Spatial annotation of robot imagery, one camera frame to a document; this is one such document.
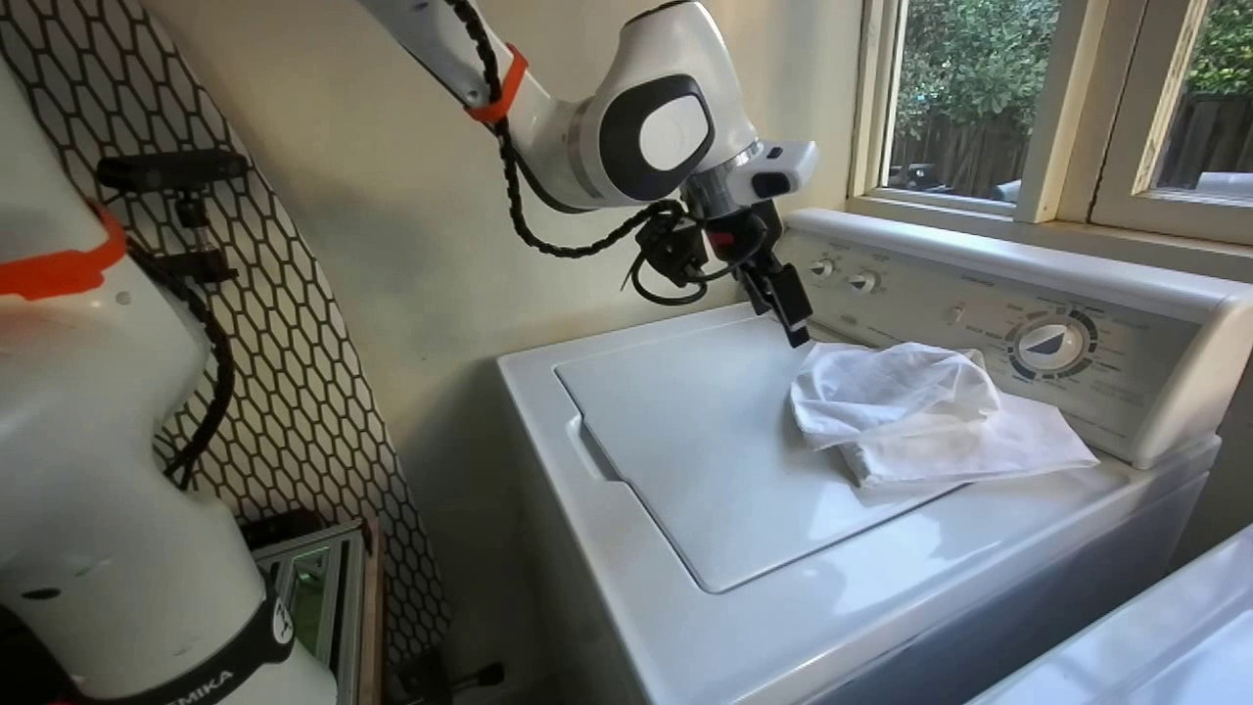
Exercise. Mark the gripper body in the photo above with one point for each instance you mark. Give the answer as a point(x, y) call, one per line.
point(746, 235)

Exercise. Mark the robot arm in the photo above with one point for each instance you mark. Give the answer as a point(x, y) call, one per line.
point(108, 470)

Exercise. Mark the washing machine lid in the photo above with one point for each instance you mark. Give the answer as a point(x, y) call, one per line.
point(685, 441)

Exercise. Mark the white washing machine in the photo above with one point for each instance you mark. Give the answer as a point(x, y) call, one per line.
point(744, 627)

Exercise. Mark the small white knob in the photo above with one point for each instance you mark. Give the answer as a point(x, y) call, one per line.
point(863, 283)
point(821, 267)

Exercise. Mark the tiny white knob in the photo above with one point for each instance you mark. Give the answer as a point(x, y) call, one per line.
point(954, 314)

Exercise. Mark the white cloth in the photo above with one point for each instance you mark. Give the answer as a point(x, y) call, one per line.
point(920, 411)

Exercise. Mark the large round dial knob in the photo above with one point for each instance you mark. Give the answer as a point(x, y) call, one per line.
point(1052, 345)

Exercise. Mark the window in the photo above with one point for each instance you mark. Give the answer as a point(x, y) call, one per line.
point(1067, 108)

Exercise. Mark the hexagon pattern ironing board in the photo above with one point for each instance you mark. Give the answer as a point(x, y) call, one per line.
point(294, 323)

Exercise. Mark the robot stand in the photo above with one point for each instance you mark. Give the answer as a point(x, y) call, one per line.
point(328, 587)

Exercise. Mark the white appliance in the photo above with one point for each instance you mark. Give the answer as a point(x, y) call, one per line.
point(1155, 636)

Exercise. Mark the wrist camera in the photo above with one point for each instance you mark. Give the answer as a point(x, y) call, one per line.
point(673, 247)

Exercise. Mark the camera on mount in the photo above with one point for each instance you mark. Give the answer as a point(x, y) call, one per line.
point(171, 171)

